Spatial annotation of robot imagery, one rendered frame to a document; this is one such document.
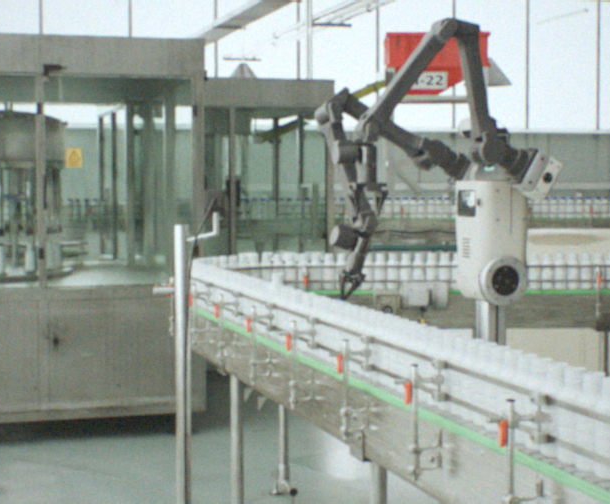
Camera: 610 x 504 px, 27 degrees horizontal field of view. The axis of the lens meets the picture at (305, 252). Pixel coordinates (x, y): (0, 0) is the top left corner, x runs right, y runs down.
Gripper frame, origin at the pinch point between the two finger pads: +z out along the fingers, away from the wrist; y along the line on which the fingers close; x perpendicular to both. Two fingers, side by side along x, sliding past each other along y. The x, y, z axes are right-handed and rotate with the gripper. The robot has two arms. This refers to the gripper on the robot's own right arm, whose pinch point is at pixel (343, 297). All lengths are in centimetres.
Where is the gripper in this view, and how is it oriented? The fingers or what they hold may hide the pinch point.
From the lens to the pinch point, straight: 395.1
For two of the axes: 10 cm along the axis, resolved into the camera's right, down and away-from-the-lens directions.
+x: 9.0, 3.2, 3.0
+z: -3.2, 9.5, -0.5
